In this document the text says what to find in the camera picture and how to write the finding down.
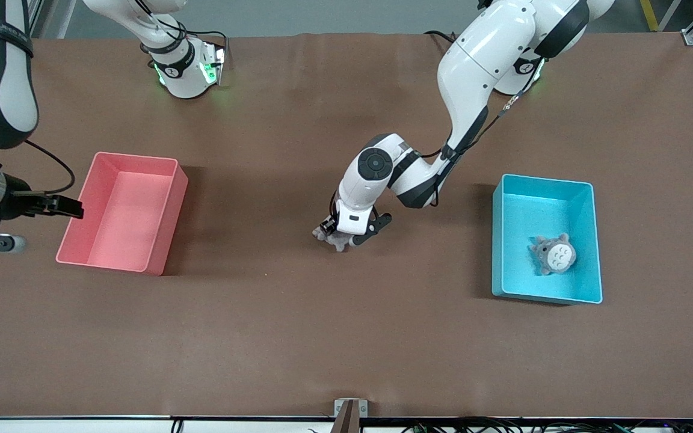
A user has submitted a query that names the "grey plush toy with keyring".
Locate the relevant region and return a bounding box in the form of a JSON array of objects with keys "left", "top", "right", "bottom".
[{"left": 313, "top": 226, "right": 354, "bottom": 253}]

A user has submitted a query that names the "grey plush toy white belly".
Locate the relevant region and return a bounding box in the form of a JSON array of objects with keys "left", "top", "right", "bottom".
[{"left": 529, "top": 233, "right": 577, "bottom": 276}]

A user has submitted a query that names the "pink plastic box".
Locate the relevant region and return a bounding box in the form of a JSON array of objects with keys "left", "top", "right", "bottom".
[{"left": 56, "top": 152, "right": 189, "bottom": 276}]

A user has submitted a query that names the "blue plastic box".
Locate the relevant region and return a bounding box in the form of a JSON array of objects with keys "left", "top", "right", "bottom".
[{"left": 491, "top": 174, "right": 603, "bottom": 306}]

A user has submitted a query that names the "brown table mat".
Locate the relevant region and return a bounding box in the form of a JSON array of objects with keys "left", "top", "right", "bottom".
[{"left": 0, "top": 30, "right": 693, "bottom": 419}]

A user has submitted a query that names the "silver base connector plate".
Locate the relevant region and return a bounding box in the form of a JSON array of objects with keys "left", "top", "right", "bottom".
[{"left": 201, "top": 41, "right": 227, "bottom": 86}]

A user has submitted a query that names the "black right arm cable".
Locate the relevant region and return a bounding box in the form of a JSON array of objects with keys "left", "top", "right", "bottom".
[{"left": 25, "top": 140, "right": 76, "bottom": 195}]

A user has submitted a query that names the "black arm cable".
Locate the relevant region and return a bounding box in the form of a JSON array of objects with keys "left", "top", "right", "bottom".
[
  {"left": 25, "top": 140, "right": 76, "bottom": 195},
  {"left": 422, "top": 57, "right": 549, "bottom": 208}
]

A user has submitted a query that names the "silver bracket with brown post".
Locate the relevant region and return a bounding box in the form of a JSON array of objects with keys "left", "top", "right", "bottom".
[{"left": 331, "top": 398, "right": 369, "bottom": 433}]

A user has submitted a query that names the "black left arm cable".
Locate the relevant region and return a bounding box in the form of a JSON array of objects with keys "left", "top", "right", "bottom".
[{"left": 422, "top": 57, "right": 549, "bottom": 208}]

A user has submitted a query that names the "white table edge rail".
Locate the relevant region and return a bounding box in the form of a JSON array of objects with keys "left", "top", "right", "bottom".
[{"left": 0, "top": 416, "right": 693, "bottom": 433}]

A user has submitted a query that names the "black cable bundle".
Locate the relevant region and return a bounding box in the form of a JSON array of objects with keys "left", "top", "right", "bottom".
[{"left": 401, "top": 417, "right": 693, "bottom": 433}]

